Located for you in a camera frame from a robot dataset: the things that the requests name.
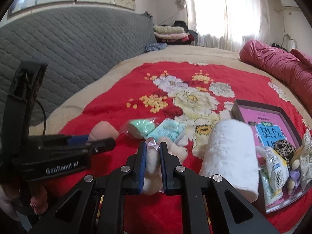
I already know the pink makeup sponge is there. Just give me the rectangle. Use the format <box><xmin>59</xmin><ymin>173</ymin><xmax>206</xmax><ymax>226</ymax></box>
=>
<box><xmin>88</xmin><ymin>121</ymin><xmax>120</xmax><ymax>142</ymax></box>

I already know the green sponge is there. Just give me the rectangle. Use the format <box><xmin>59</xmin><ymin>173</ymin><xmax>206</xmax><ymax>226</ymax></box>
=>
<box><xmin>120</xmin><ymin>118</ymin><xmax>160</xmax><ymax>139</ymax></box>

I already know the green tissue pack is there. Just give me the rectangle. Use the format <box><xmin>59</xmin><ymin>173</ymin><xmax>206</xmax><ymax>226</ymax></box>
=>
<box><xmin>260</xmin><ymin>166</ymin><xmax>283</xmax><ymax>207</ymax></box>
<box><xmin>148</xmin><ymin>118</ymin><xmax>187</xmax><ymax>144</ymax></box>

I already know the white plush bear toy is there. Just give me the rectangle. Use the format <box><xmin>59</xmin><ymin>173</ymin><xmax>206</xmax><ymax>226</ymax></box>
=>
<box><xmin>143</xmin><ymin>136</ymin><xmax>188</xmax><ymax>195</ymax></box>

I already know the yellow white tissue pack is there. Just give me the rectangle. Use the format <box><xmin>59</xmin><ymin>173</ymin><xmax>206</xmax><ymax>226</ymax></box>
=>
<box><xmin>256</xmin><ymin>146</ymin><xmax>289</xmax><ymax>193</ymax></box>

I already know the person's left hand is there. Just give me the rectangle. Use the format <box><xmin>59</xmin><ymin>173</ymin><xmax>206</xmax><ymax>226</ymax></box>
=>
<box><xmin>1</xmin><ymin>184</ymin><xmax>48</xmax><ymax>222</ymax></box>

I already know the red floral blanket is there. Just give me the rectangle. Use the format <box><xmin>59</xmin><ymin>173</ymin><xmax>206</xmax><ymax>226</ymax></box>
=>
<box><xmin>44</xmin><ymin>61</ymin><xmax>311</xmax><ymax>233</ymax></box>

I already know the white rolled towel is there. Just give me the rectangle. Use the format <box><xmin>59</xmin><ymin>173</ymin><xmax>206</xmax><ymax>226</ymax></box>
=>
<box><xmin>199</xmin><ymin>119</ymin><xmax>259</xmax><ymax>203</ymax></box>

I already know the grey quilted headboard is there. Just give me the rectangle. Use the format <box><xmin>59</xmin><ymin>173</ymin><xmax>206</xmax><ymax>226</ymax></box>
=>
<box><xmin>1</xmin><ymin>7</ymin><xmax>156</xmax><ymax>125</ymax></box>

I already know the blue patterned cloth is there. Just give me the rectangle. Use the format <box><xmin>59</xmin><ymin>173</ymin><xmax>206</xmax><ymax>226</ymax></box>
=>
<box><xmin>144</xmin><ymin>43</ymin><xmax>167</xmax><ymax>53</ymax></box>

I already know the dark tray with pink book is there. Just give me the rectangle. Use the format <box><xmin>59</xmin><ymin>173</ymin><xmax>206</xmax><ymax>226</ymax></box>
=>
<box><xmin>231</xmin><ymin>99</ymin><xmax>311</xmax><ymax>213</ymax></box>

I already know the stack of folded blankets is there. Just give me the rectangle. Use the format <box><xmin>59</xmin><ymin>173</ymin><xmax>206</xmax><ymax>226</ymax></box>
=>
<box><xmin>153</xmin><ymin>25</ymin><xmax>195</xmax><ymax>45</ymax></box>

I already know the green tissue pack in tray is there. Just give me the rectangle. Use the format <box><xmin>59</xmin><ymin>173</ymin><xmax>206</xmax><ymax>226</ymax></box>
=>
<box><xmin>260</xmin><ymin>166</ymin><xmax>283</xmax><ymax>207</ymax></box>

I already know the leopard print scrunchie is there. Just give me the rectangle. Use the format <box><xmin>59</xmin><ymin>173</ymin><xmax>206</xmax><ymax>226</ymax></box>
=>
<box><xmin>274</xmin><ymin>139</ymin><xmax>296</xmax><ymax>167</ymax></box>

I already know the small beige plush toy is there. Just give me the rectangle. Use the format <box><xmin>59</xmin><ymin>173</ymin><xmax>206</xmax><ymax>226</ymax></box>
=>
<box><xmin>288</xmin><ymin>146</ymin><xmax>303</xmax><ymax>196</ymax></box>

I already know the floral cream scrunchie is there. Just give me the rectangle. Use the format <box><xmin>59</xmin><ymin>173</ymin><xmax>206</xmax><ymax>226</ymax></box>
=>
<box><xmin>300</xmin><ymin>129</ymin><xmax>312</xmax><ymax>190</ymax></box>

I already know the white window curtain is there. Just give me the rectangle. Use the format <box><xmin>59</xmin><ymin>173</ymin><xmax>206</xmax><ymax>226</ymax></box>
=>
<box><xmin>176</xmin><ymin>0</ymin><xmax>270</xmax><ymax>52</ymax></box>

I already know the pink rolled quilt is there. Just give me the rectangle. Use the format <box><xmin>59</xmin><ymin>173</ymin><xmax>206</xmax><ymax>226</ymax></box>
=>
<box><xmin>239</xmin><ymin>40</ymin><xmax>312</xmax><ymax>113</ymax></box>

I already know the white air conditioner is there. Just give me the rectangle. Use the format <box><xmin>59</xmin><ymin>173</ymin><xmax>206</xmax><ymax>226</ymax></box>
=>
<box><xmin>280</xmin><ymin>0</ymin><xmax>298</xmax><ymax>7</ymax></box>

